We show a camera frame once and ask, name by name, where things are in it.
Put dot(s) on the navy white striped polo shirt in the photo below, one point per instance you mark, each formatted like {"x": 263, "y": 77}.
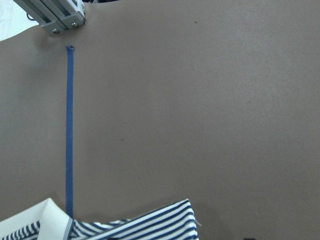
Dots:
{"x": 46, "y": 221}

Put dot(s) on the aluminium frame post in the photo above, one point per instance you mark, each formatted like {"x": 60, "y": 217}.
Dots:
{"x": 55, "y": 16}

